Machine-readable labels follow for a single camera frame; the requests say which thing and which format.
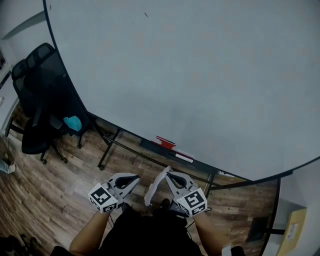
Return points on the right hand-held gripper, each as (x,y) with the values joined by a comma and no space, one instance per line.
(192,201)

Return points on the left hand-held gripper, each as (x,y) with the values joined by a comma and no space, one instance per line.
(102,198)

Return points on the white paper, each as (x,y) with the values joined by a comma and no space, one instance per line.
(156,185)

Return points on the white whiteboard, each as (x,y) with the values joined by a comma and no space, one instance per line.
(175,75)

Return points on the person's right forearm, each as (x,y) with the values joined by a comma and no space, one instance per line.
(210,235)

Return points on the person's left forearm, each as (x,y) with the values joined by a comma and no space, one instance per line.
(87,235)

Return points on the red whiteboard eraser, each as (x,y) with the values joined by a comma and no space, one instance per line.
(166,143)

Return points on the black marker tray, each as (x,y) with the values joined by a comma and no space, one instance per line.
(150,146)

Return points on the person's black clothing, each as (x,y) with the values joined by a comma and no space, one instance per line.
(150,237)

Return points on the teal cloth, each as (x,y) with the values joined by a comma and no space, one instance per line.
(73,123)

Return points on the black flat panel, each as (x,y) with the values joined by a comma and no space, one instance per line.
(257,228)

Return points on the yellow cardboard box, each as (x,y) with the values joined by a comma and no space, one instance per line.
(295,230)

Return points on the black metal frame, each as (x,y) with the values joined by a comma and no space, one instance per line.
(273,212)

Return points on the grey wall rail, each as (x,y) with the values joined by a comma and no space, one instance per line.
(25,23)

